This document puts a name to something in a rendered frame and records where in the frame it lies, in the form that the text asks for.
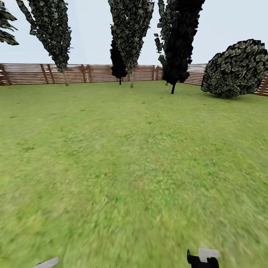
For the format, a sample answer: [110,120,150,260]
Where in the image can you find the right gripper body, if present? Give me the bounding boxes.
[190,256,217,268]

